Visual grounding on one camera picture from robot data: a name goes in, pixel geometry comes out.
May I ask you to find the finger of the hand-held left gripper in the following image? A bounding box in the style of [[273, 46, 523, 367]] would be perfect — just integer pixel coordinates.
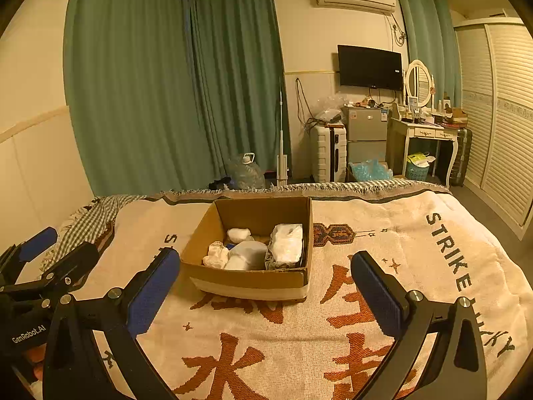
[[0, 227, 59, 289], [39, 241, 101, 298]]

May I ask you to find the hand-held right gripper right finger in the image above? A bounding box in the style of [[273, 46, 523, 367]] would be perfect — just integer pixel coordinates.
[[350, 251, 488, 400]]

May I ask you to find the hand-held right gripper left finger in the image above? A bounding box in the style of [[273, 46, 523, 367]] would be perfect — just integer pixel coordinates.
[[42, 247, 182, 400]]

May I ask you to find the cardboard box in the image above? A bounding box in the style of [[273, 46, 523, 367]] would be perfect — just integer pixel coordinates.
[[180, 196, 314, 303]]

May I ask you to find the bagged toilet paper roll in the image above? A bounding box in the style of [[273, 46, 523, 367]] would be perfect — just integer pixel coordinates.
[[265, 223, 304, 271]]

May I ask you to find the green checked bedsheet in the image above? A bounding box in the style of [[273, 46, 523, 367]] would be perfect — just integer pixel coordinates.
[[42, 194, 147, 268]]

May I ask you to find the printed cream blanket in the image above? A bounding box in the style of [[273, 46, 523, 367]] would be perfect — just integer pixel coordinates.
[[25, 179, 533, 400]]

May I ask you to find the blue plastic bag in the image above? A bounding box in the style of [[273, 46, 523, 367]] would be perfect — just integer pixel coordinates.
[[349, 159, 394, 182]]

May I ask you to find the small waste basket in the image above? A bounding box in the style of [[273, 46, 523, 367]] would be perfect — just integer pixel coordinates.
[[406, 153, 436, 183]]

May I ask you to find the white suitcase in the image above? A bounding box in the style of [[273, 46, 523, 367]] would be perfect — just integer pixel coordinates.
[[311, 124, 348, 183]]

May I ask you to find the large water jug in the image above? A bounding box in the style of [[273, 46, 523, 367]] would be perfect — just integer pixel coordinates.
[[227, 153, 266, 190]]

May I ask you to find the grey mini fridge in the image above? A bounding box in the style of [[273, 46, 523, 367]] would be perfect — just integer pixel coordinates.
[[342, 106, 390, 178]]

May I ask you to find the dark suitcase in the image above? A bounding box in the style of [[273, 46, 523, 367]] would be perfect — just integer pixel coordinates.
[[450, 127, 474, 187]]

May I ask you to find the white stick mop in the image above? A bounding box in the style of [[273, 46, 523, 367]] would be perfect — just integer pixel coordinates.
[[275, 77, 290, 186]]

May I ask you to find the white vanity table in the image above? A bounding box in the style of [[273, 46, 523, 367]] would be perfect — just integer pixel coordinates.
[[387, 113, 459, 188]]

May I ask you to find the wide green curtain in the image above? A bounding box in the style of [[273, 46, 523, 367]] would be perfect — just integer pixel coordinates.
[[62, 0, 198, 197]]

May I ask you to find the clear plastic bag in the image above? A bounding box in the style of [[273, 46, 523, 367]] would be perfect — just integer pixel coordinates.
[[314, 96, 346, 124]]

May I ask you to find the white louvred wardrobe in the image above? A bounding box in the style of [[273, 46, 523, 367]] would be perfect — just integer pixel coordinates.
[[454, 17, 533, 229]]

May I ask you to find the oval vanity mirror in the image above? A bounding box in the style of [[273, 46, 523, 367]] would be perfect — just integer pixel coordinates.
[[405, 59, 434, 110]]

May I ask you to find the green corner curtain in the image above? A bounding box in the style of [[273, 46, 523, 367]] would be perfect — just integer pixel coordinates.
[[183, 0, 289, 184]]

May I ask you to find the narrow green curtain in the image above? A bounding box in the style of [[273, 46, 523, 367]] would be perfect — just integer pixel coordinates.
[[393, 0, 463, 109]]

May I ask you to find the black wall cable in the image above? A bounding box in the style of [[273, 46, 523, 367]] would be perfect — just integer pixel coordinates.
[[295, 77, 318, 131]]

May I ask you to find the black wall television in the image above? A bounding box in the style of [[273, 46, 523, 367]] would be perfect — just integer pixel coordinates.
[[337, 44, 404, 91]]

